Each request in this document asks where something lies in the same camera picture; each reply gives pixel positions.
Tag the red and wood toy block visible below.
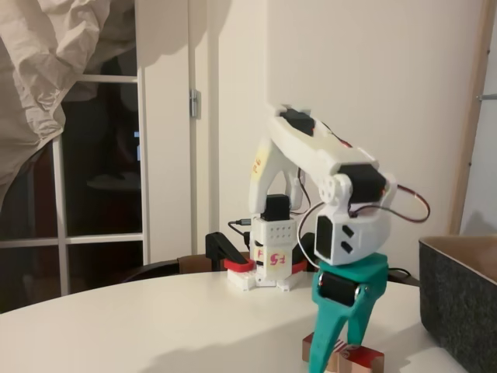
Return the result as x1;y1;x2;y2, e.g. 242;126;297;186
301;332;385;373

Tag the dark grey felt bin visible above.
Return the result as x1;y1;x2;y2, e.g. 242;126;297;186
418;235;497;370

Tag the metal door hinge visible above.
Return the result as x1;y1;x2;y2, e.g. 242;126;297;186
189;88;202;120

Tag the white framed glass door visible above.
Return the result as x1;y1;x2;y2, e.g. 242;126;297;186
0;0;195;315

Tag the crumpled white curtain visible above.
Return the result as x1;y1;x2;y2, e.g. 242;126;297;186
0;0;137;203

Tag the black cable behind table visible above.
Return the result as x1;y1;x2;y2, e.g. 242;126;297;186
388;266;420;288

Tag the red white black servo wire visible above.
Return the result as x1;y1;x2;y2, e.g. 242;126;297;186
296;205;324;275
289;166;311;217
349;185;431;225

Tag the black USB cable metal plug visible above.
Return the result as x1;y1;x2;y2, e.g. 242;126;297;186
228;219;254;236

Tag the light wooden frame grey panel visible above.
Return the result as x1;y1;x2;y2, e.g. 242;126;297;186
448;0;497;239

